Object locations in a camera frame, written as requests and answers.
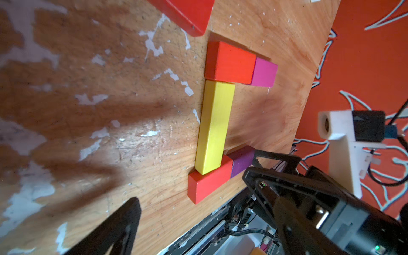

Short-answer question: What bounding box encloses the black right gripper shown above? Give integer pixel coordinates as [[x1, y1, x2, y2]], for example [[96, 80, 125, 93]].
[[243, 149, 370, 252]]

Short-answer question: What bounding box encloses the lime yellow long block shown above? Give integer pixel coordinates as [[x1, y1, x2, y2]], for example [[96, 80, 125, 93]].
[[195, 80, 235, 175]]

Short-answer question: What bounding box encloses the dark purple block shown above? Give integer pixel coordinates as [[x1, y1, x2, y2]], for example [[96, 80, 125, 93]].
[[228, 146, 255, 178]]

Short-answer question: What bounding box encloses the small red block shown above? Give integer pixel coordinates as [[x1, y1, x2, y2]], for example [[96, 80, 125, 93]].
[[148, 0, 215, 37]]

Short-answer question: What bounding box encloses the small magenta block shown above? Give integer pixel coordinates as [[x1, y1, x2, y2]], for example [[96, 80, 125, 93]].
[[250, 57, 278, 88]]

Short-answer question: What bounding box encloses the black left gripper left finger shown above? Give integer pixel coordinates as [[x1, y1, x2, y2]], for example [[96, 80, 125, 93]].
[[66, 197, 141, 255]]

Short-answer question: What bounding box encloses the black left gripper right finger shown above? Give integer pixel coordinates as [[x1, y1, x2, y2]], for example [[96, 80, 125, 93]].
[[274, 197, 347, 255]]

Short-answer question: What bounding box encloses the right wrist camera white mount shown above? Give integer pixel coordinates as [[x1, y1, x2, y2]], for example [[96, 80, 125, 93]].
[[317, 110, 386, 199]]

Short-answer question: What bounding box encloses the red cube block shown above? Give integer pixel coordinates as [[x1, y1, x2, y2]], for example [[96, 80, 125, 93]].
[[205, 41, 257, 85]]

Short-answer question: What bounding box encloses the long red block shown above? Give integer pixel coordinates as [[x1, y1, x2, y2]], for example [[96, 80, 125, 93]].
[[188, 155, 233, 205]]

